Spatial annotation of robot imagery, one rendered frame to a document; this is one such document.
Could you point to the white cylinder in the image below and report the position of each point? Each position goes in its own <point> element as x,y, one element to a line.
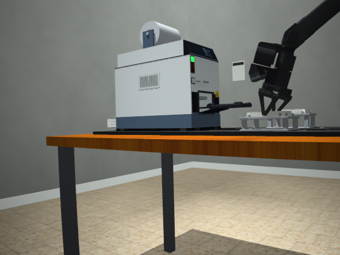
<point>162,33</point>

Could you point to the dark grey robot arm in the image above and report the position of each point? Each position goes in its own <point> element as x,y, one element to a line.
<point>293,37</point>

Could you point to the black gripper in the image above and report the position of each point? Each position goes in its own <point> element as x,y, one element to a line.
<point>280,86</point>

